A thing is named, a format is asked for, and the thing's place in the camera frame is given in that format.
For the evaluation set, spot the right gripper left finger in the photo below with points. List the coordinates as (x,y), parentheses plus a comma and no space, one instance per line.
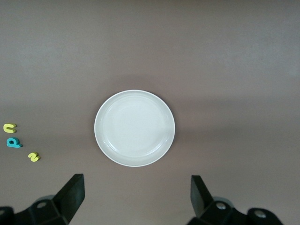
(63,201)

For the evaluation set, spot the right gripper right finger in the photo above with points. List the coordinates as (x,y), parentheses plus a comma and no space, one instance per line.
(211,211)

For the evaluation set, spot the yellow letter s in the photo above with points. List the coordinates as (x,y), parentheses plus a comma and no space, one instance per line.
(34,157)

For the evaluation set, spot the teal letter d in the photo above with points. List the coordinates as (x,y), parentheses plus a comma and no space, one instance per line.
(17,145)

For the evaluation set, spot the yellow letter u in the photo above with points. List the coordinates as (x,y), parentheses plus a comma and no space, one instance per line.
(5,128)

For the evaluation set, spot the beige round plate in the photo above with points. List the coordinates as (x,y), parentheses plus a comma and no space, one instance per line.
(134,127)

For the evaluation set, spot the brown table cover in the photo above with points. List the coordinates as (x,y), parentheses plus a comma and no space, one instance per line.
(150,47)

